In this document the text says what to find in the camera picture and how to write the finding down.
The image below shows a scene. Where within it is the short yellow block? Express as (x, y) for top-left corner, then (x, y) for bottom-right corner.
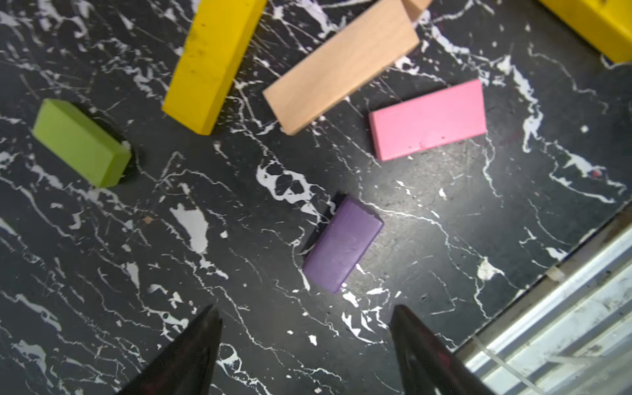
(162, 0), (267, 136)

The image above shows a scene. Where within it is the pink block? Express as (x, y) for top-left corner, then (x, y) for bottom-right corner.
(369, 79), (487, 161)

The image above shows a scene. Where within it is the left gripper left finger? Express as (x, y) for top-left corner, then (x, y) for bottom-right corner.
(120, 304), (222, 394)

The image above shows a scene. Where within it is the long yellow block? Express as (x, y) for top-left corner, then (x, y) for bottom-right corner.
(540, 0), (631, 64)

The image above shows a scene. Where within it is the wooden block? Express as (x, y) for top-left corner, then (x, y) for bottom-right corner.
(263, 0), (420, 136)
(402, 0), (433, 22)

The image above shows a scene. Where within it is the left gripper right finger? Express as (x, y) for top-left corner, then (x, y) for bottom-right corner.
(389, 304), (492, 394)

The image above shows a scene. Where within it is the purple block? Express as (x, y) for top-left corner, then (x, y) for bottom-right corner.
(303, 196), (384, 293)

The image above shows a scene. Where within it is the green block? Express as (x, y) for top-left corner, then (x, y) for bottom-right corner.
(33, 99), (132, 189)

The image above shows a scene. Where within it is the upright wooden block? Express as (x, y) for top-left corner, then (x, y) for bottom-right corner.
(402, 0), (433, 22)

